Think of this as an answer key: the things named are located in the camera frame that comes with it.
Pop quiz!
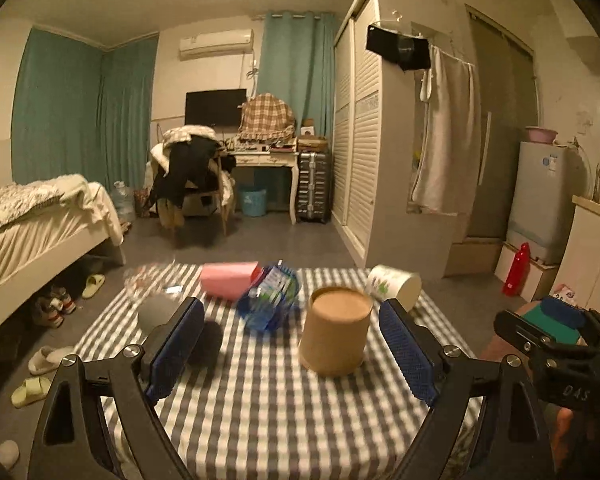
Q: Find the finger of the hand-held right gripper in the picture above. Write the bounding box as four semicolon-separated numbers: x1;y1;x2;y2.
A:
539;295;600;347
494;309;551;361

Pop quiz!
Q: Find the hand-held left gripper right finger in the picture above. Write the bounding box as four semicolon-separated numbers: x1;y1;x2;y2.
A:
377;298;553;480

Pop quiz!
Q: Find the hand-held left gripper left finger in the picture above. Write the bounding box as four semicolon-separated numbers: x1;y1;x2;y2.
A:
27;296;206;480

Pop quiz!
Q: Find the brown paper cup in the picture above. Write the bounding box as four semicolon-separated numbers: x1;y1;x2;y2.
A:
299;286;374;378

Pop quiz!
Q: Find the person's right forearm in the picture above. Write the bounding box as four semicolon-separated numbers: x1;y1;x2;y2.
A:
551;404;583;471

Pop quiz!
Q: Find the white cup with green print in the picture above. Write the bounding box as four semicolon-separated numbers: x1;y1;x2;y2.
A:
366;264;423;314

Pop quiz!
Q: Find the pink cup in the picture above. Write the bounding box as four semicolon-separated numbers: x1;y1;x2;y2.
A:
200;261;260;302

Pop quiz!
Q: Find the cardboard box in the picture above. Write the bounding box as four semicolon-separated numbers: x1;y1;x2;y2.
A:
494;241;562;302

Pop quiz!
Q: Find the red bottle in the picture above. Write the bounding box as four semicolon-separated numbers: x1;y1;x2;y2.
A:
503;242;531;297

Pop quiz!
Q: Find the white cabinet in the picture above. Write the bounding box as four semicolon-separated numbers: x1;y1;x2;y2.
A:
555;194;600;307

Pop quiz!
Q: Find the yellow slipper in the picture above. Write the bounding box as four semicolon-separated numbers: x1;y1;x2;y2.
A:
82;273;106;300
10;375;54;409

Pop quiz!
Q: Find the grey white checked tablecloth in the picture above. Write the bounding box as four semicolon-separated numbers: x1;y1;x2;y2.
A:
72;262;487;480

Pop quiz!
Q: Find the white small fridge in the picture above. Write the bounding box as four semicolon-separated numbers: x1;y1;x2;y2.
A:
507;141;589;266

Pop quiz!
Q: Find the pair of sneakers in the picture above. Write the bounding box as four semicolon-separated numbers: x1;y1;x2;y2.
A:
33;284;77;329

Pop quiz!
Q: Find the white slipper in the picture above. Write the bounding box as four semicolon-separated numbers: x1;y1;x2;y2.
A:
28;345;76;376
0;439;20;472

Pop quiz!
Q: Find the clear water jug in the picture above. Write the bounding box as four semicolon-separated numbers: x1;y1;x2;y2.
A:
112;180;137;225

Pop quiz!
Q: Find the wooden chair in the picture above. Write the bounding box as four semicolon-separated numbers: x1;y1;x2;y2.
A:
150;152;237;239

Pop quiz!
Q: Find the blue waste bin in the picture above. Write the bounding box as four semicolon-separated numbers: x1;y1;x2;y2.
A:
239;187;269;218

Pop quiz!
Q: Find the bed with beige sheet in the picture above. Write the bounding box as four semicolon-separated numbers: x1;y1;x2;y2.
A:
0;174;127;347

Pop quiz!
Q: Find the pink basin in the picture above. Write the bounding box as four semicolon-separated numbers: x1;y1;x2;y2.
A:
524;126;559;144

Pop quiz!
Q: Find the pile of clothes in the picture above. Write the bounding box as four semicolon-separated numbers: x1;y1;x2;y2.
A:
147;125;237;211

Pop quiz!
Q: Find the silver suitcase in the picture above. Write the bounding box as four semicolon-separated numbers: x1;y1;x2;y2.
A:
296;151;332;225

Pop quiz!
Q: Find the frosted glass door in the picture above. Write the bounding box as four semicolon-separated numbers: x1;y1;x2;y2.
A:
464;5;539;239

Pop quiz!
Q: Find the white louvred wardrobe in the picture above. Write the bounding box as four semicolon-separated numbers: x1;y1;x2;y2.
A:
331;0;477;279

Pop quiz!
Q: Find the white desk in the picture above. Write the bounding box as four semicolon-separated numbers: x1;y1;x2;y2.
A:
219;148;301;225

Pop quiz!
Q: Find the white hanging towel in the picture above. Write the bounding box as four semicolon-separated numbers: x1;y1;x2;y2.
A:
411;45;481;217

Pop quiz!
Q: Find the wicker basket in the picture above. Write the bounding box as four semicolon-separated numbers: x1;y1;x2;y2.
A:
298;135;329;154

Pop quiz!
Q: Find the teal curtain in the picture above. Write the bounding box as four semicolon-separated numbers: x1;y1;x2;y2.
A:
97;37;159;187
11;27;106;187
256;10;337;137

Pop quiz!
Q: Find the black television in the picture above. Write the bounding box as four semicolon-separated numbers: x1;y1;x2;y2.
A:
185;88;248;127

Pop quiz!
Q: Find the plaid cloth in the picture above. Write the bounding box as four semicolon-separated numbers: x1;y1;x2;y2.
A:
237;93;297;142

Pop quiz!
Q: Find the white air conditioner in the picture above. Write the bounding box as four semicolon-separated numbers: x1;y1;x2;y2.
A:
178;29;255;61

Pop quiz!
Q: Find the black hanging cloth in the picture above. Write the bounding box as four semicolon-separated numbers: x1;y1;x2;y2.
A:
365;24;432;72

